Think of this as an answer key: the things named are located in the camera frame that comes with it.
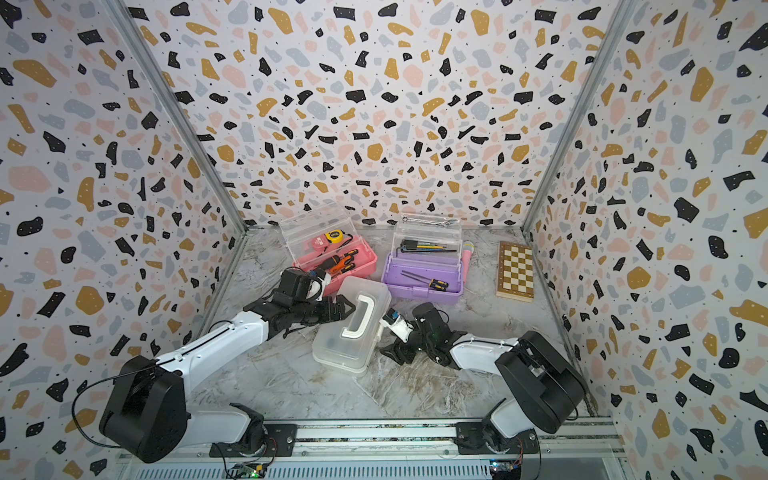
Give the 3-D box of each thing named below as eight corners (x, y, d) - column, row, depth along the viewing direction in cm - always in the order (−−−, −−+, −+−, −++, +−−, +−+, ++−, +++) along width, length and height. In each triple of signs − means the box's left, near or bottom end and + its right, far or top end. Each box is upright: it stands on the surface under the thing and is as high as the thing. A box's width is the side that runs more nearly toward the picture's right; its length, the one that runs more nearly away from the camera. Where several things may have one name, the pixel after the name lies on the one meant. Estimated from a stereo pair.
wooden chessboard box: (496, 296, 105) (498, 290, 102) (497, 246, 120) (500, 240, 117) (531, 303, 103) (535, 297, 100) (528, 252, 118) (531, 245, 115)
